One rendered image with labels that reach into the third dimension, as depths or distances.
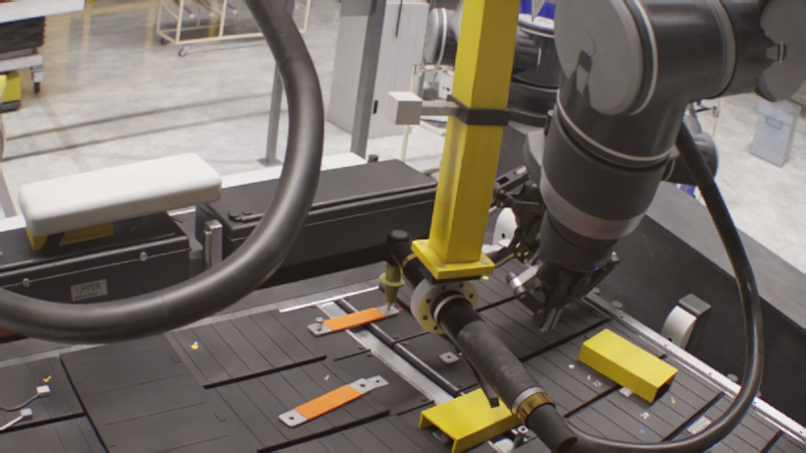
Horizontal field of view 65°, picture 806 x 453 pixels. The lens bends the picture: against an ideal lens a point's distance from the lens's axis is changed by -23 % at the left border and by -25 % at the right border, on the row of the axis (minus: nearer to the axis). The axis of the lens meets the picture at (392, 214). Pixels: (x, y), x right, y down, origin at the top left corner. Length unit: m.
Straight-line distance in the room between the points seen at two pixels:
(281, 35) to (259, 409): 0.51
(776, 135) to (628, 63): 6.59
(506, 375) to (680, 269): 1.22
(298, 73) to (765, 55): 0.40
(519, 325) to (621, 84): 0.77
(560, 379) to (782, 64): 0.66
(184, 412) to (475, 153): 0.48
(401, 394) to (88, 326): 0.63
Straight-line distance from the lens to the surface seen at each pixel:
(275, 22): 0.66
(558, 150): 0.61
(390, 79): 4.91
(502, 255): 1.15
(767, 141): 7.12
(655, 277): 2.14
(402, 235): 1.17
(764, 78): 0.64
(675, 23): 0.54
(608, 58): 0.53
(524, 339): 1.21
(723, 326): 1.99
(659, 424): 1.10
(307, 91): 0.63
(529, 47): 2.55
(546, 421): 0.85
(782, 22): 0.64
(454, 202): 0.96
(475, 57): 0.91
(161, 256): 1.16
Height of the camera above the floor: 1.63
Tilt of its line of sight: 24 degrees down
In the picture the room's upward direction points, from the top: 8 degrees clockwise
